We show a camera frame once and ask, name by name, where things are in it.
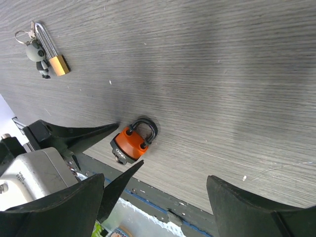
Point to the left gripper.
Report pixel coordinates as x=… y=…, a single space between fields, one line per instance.
x=53 y=144

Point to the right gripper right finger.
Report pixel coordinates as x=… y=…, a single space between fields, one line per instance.
x=240 y=213

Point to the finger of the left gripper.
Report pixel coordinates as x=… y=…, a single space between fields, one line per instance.
x=113 y=191

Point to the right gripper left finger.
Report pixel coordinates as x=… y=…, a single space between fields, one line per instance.
x=71 y=212

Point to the orange black padlock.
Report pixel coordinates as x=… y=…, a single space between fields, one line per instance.
x=129 y=144

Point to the panda keychain with keys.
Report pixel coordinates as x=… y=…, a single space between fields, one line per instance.
x=35 y=52

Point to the black keys of orange padlock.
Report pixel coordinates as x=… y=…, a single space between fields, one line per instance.
x=120 y=160

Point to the small brass padlock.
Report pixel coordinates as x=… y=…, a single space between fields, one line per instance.
x=56 y=60

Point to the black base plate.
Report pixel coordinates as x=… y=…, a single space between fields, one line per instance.
x=195 y=221

